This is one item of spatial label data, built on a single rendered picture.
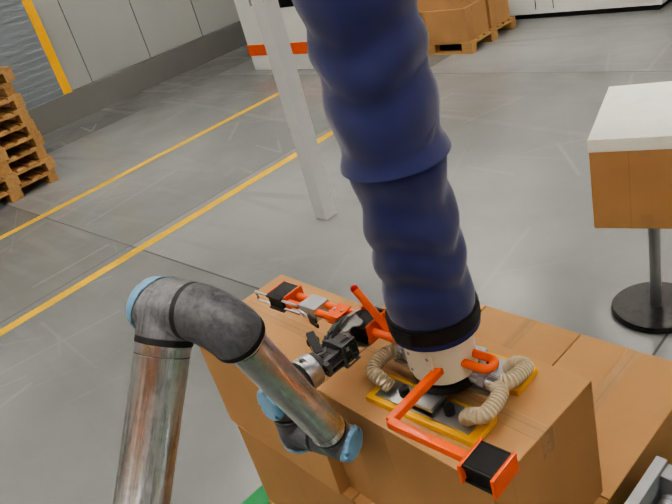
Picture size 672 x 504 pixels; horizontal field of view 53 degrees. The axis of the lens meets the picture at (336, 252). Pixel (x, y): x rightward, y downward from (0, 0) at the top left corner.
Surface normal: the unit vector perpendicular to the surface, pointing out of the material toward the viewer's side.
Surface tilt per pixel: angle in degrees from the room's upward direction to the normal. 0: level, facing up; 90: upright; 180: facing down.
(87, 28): 90
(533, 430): 1
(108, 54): 90
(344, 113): 76
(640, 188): 90
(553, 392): 1
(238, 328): 68
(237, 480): 0
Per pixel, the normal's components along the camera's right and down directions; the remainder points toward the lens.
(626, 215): -0.44, 0.53
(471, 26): 0.71, 0.18
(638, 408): -0.25, -0.85
